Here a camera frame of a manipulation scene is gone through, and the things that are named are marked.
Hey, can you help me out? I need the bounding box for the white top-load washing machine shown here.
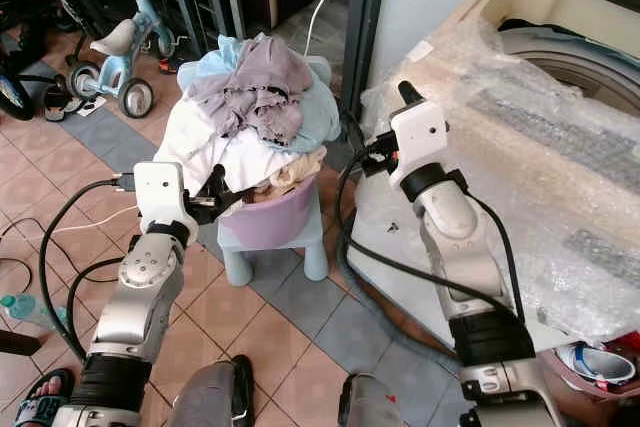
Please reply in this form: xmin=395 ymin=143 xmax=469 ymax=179
xmin=345 ymin=0 xmax=640 ymax=350

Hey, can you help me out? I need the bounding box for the white paper tag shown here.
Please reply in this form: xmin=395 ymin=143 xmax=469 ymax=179
xmin=406 ymin=39 xmax=435 ymax=62

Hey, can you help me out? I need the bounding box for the white garment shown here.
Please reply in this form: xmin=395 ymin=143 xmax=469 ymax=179
xmin=154 ymin=97 xmax=303 ymax=195

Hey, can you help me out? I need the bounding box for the beige garment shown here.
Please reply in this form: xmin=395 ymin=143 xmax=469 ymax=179
xmin=253 ymin=147 xmax=327 ymax=194

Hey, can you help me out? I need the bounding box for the purple plastic laundry basket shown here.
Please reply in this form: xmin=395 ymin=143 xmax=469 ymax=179
xmin=217 ymin=181 xmax=324 ymax=251

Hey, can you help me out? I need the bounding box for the grey crumpled garment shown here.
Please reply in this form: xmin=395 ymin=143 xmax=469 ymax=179
xmin=184 ymin=33 xmax=317 ymax=147

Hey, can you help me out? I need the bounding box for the light blue plastic stool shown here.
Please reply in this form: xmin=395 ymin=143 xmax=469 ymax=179
xmin=175 ymin=54 xmax=334 ymax=286

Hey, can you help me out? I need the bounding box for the light blue child tricycle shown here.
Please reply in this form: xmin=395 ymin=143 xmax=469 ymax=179
xmin=64 ymin=0 xmax=177 ymax=121

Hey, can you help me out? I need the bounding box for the black shoe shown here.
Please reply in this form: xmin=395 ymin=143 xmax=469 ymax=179
xmin=42 ymin=86 xmax=72 ymax=124

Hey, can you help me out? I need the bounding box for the dark bicycle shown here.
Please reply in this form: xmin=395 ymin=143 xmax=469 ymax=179
xmin=0 ymin=0 xmax=83 ymax=124

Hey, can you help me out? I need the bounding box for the clear plastic water bottle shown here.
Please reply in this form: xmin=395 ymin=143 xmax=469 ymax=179
xmin=1 ymin=292 xmax=67 ymax=334

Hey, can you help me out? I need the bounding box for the person's bare foot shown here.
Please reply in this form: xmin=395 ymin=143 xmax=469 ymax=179
xmin=28 ymin=374 xmax=69 ymax=403

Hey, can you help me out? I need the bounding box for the grey right robot leg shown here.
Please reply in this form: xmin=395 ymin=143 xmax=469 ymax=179
xmin=337 ymin=371 xmax=413 ymax=427

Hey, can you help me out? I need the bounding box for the dark brown wooden bar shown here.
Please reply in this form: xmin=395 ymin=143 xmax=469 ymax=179
xmin=0 ymin=331 xmax=27 ymax=357

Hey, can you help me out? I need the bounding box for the black printed sandal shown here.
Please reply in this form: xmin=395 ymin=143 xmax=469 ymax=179
xmin=15 ymin=367 xmax=77 ymax=427

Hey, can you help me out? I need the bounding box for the pink plastic basin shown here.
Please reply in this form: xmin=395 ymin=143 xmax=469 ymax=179
xmin=539 ymin=341 xmax=640 ymax=396

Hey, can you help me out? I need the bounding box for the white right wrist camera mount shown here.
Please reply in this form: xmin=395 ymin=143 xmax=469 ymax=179
xmin=389 ymin=99 xmax=452 ymax=180

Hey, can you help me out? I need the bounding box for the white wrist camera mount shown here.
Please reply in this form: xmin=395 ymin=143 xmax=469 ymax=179
xmin=389 ymin=99 xmax=452 ymax=180
xmin=134 ymin=161 xmax=200 ymax=244

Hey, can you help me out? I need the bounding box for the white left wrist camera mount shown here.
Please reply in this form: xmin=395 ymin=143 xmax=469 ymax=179
xmin=134 ymin=161 xmax=200 ymax=244

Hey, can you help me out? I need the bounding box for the dark door frame post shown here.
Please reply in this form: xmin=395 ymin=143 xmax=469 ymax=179
xmin=339 ymin=0 xmax=392 ymax=120

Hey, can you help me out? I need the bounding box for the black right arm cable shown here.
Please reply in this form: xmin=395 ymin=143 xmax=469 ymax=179
xmin=335 ymin=161 xmax=528 ymax=320

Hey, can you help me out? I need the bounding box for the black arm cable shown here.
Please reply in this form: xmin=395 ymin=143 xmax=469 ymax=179
xmin=335 ymin=161 xmax=528 ymax=320
xmin=39 ymin=177 xmax=141 ymax=364

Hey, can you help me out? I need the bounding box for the thin white floor cable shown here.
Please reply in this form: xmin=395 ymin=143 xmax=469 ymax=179
xmin=54 ymin=204 xmax=142 ymax=235

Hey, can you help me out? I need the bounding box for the white hanging power cable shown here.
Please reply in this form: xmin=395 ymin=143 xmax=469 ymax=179
xmin=304 ymin=0 xmax=352 ymax=59

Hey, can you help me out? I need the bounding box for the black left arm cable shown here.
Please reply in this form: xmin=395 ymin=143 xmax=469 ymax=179
xmin=39 ymin=177 xmax=141 ymax=364

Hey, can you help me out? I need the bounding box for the thin black floor cable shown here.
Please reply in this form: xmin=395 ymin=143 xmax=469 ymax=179
xmin=0 ymin=214 xmax=63 ymax=290

